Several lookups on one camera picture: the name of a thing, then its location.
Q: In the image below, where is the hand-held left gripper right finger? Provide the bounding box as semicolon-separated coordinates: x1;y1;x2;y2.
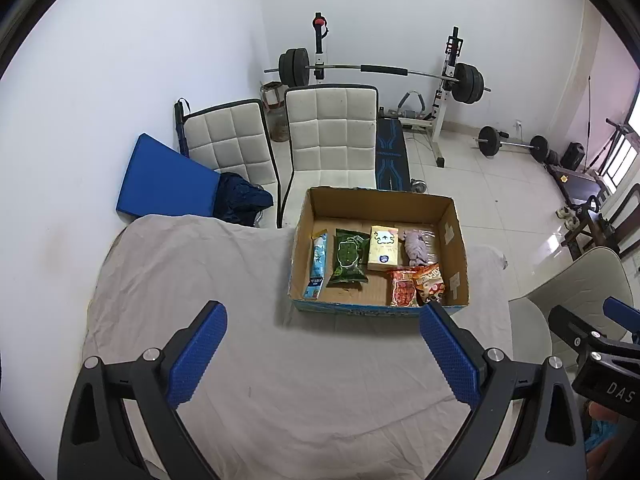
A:
419;301;586;480

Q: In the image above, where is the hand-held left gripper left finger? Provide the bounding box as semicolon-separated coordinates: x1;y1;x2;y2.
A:
57;300;228;480

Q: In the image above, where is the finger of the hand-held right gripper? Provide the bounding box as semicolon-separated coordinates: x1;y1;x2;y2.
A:
548;304;640;361
602;296;640;333

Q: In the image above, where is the orange panda snack packet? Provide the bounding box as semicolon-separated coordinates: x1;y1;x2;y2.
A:
414;262;447;305

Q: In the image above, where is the red snack packet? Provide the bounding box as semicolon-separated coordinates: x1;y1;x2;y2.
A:
386;267;420;308

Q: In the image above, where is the cream tissue pack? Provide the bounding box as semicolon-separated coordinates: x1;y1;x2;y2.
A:
367;225;402;273

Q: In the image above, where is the cardboard box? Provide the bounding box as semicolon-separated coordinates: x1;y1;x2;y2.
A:
287;186;472;318

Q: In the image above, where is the green snack packet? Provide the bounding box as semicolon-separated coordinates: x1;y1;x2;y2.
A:
326;228;371;288

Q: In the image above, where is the blue snack packet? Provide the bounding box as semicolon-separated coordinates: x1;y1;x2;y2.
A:
303;232;329;301

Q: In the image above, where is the grey shell chair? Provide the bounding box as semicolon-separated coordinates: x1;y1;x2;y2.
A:
509;246;640;361

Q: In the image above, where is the grey table cloth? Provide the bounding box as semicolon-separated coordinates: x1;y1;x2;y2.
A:
82;214;516;480

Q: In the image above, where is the brown wooden chair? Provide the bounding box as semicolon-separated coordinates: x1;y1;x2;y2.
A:
560;195;640;261

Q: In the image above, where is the black treadmill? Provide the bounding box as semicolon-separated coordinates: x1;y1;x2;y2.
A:
547;162;608;206

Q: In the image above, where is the dark blue jacket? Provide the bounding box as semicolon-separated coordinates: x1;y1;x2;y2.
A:
215;172;275;228

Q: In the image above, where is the blue foam mat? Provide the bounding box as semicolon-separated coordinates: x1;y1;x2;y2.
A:
116;133;223;221

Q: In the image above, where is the short barbell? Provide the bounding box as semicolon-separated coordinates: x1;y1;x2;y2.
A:
472;126;551;163

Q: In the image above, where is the black weight bench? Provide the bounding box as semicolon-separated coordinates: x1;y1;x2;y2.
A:
375;116;412;192

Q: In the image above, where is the white padded chair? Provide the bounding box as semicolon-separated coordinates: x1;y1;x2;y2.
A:
277;84;379;228
182;99;278;196

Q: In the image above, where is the black folded umbrella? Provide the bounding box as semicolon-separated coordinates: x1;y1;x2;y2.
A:
173;99;190;157

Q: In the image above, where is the white bench press rack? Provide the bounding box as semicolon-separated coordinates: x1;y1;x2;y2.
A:
307;11;463;168

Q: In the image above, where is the long barbell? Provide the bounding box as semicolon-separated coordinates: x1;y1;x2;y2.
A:
264;47;492;106

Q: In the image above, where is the grey exercise handle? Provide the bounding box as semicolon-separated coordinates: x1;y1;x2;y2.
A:
397;91;428;121

